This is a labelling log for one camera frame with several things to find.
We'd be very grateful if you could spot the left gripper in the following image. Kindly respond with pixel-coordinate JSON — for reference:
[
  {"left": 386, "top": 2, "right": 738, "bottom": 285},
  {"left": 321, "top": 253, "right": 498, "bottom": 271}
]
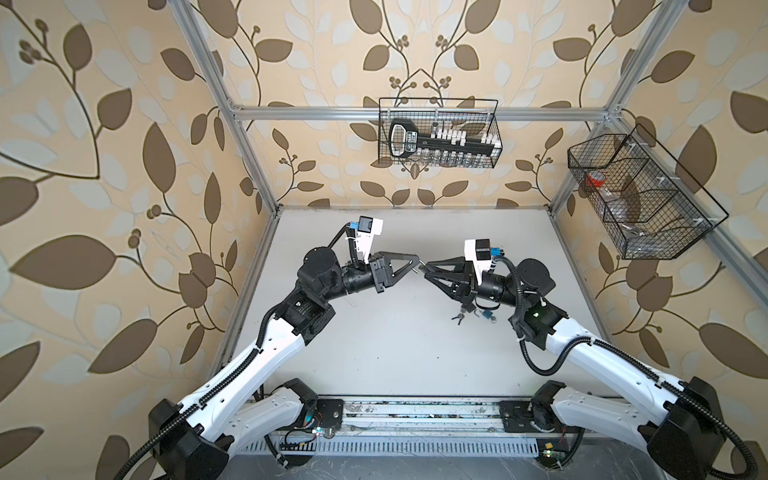
[{"left": 315, "top": 250, "right": 416, "bottom": 306}]

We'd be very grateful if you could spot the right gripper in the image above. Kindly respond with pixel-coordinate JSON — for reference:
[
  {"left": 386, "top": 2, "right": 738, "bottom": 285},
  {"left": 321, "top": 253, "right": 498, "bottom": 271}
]
[{"left": 426, "top": 258, "right": 524, "bottom": 312}]

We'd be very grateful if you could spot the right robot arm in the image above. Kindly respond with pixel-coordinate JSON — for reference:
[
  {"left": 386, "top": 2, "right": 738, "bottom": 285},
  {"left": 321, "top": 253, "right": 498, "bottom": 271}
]
[{"left": 424, "top": 256, "right": 760, "bottom": 479}]

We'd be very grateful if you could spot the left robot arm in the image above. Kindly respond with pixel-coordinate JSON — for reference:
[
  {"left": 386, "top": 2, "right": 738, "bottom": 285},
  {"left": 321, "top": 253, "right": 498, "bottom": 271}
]
[{"left": 115, "top": 246, "right": 419, "bottom": 479}]

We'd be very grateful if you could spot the blue padlock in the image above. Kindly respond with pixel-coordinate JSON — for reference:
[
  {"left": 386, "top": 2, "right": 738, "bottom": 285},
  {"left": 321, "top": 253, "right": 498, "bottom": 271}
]
[{"left": 479, "top": 309, "right": 497, "bottom": 324}]

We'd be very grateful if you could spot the black tool set in basket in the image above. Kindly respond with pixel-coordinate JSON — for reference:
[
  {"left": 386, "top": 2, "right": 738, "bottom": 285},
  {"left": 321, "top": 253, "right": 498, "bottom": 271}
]
[{"left": 383, "top": 118, "right": 503, "bottom": 165}]

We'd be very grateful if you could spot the red object in basket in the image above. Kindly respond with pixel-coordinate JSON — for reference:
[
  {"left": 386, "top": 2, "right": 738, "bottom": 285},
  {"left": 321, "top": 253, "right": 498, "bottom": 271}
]
[{"left": 585, "top": 170, "right": 606, "bottom": 191}]

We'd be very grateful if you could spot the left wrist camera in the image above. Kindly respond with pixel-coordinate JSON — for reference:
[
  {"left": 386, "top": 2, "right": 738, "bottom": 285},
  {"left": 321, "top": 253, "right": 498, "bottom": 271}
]
[{"left": 348, "top": 216, "right": 383, "bottom": 264}]

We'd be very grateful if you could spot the back wire basket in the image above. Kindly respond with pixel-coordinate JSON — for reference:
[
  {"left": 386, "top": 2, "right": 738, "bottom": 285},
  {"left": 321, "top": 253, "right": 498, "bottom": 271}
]
[{"left": 377, "top": 96, "right": 503, "bottom": 169}]

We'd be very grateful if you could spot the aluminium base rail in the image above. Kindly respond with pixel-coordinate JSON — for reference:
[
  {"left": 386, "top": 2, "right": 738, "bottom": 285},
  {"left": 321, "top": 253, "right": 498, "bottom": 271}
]
[{"left": 225, "top": 391, "right": 647, "bottom": 459}]

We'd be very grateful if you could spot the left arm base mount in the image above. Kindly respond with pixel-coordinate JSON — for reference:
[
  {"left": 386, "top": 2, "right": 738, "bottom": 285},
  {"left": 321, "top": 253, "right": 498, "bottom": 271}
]
[{"left": 264, "top": 398, "right": 345, "bottom": 469}]

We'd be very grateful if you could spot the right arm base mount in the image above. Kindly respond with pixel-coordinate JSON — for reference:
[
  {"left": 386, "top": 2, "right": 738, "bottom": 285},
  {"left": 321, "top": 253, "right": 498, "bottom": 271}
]
[{"left": 499, "top": 400, "right": 586, "bottom": 470}]

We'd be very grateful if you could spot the side wire basket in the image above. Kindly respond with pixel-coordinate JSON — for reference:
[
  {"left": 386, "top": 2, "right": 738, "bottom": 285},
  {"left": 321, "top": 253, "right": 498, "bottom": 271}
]
[{"left": 567, "top": 124, "right": 729, "bottom": 260}]

